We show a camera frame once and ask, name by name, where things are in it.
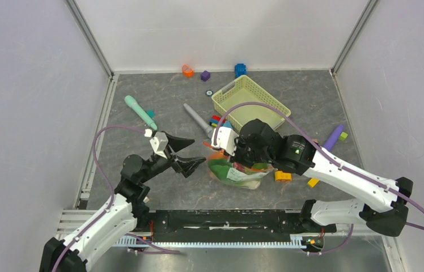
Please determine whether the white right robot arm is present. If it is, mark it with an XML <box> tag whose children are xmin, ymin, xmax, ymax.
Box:
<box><xmin>228</xmin><ymin>119</ymin><xmax>413</xmax><ymax>237</ymax></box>

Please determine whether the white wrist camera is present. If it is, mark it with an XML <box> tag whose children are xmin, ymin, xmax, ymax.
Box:
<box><xmin>211</xmin><ymin>127</ymin><xmax>239</xmax><ymax>156</ymax></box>
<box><xmin>144</xmin><ymin>129</ymin><xmax>168</xmax><ymax>159</ymax></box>

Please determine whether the clear zip bag orange zipper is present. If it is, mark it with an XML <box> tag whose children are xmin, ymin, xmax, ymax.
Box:
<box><xmin>202</xmin><ymin>141</ymin><xmax>276</xmax><ymax>190</ymax></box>

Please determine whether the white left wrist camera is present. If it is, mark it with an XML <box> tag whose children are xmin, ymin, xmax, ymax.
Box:
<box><xmin>144</xmin><ymin>129</ymin><xmax>168</xmax><ymax>159</ymax></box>

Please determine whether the grey toy microphone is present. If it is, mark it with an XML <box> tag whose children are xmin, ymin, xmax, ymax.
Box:
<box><xmin>183</xmin><ymin>103</ymin><xmax>214</xmax><ymax>139</ymax></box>

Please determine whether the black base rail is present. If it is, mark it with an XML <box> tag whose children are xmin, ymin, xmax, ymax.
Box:
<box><xmin>134</xmin><ymin>210</ymin><xmax>337</xmax><ymax>243</ymax></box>

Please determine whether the purple cylinder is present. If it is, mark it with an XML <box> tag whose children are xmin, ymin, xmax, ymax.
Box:
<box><xmin>322</xmin><ymin>124</ymin><xmax>344</xmax><ymax>151</ymax></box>

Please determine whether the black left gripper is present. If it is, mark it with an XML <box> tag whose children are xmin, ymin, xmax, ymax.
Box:
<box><xmin>139</xmin><ymin>131</ymin><xmax>206</xmax><ymax>183</ymax></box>

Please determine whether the multicolour brick block stack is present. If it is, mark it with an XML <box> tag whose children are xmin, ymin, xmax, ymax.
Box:
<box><xmin>209</xmin><ymin>115</ymin><xmax>233</xmax><ymax>129</ymax></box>

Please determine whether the blue small brick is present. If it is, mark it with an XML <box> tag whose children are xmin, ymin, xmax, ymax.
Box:
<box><xmin>234</xmin><ymin>63</ymin><xmax>247</xmax><ymax>78</ymax></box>

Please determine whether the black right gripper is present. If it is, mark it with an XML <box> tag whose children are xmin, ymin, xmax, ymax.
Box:
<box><xmin>223</xmin><ymin>134</ymin><xmax>272</xmax><ymax>169</ymax></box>

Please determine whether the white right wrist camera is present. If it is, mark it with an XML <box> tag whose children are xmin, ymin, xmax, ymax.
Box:
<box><xmin>211</xmin><ymin>127</ymin><xmax>239</xmax><ymax>156</ymax></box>

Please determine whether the orange semicircle block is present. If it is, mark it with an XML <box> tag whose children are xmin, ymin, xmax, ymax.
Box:
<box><xmin>181</xmin><ymin>64</ymin><xmax>194</xmax><ymax>78</ymax></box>

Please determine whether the mint green toy pen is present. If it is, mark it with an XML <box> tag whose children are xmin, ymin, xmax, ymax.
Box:
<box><xmin>124</xmin><ymin>95</ymin><xmax>158</xmax><ymax>130</ymax></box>

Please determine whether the yellow arch block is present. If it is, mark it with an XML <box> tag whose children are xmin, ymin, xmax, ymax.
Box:
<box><xmin>274</xmin><ymin>171</ymin><xmax>292</xmax><ymax>182</ymax></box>

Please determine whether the purple small brick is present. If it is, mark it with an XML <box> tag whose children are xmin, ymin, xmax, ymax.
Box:
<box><xmin>200</xmin><ymin>70</ymin><xmax>211</xmax><ymax>82</ymax></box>

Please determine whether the yellow small block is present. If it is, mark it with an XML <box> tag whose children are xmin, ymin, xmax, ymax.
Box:
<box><xmin>307</xmin><ymin>178</ymin><xmax>320</xmax><ymax>188</ymax></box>

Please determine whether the teal small block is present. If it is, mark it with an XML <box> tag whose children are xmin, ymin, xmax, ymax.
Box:
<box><xmin>146</xmin><ymin>110</ymin><xmax>155</xmax><ymax>118</ymax></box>

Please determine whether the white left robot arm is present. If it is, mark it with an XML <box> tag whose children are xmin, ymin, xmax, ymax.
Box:
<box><xmin>39</xmin><ymin>129</ymin><xmax>206</xmax><ymax>271</ymax></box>

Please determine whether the pale green perforated basket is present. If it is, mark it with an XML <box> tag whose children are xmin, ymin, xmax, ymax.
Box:
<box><xmin>211</xmin><ymin>75</ymin><xmax>291</xmax><ymax>132</ymax></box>

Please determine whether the green cube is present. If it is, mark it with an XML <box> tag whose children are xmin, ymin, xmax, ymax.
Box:
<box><xmin>338</xmin><ymin>131</ymin><xmax>348</xmax><ymax>141</ymax></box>

